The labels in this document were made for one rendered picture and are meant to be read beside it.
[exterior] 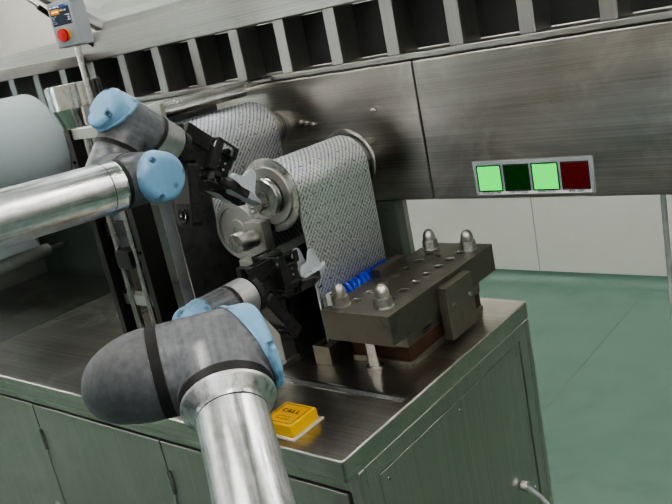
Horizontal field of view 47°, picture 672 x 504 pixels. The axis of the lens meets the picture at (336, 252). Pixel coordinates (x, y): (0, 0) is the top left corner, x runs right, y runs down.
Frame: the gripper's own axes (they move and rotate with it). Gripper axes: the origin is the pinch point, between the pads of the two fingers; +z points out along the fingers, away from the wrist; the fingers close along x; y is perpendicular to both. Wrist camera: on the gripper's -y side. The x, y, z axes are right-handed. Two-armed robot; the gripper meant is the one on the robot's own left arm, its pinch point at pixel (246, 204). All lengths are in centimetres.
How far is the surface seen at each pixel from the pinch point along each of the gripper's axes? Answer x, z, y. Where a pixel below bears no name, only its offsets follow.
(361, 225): -7.3, 25.8, 6.2
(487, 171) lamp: -30.8, 32.1, 20.6
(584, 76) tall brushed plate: -53, 22, 34
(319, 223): -7.3, 13.1, 1.5
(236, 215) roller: 10.4, 7.3, 0.8
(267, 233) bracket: 0.0, 7.2, -3.1
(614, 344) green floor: 13, 236, 36
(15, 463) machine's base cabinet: 89, 26, -63
